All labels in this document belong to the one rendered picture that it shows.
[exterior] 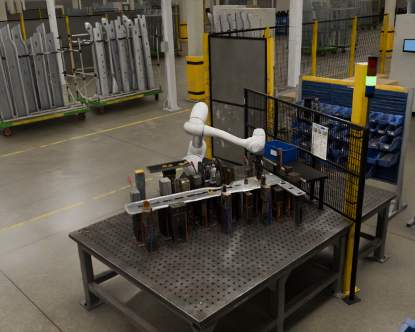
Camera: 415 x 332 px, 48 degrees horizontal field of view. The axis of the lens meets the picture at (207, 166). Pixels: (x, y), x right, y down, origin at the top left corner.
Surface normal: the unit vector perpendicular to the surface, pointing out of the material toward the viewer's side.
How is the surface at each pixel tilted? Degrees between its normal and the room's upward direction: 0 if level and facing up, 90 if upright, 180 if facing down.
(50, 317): 0
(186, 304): 0
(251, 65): 90
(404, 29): 90
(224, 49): 89
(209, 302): 0
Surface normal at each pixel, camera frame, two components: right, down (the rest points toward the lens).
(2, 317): -0.04, -0.94
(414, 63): -0.72, 0.26
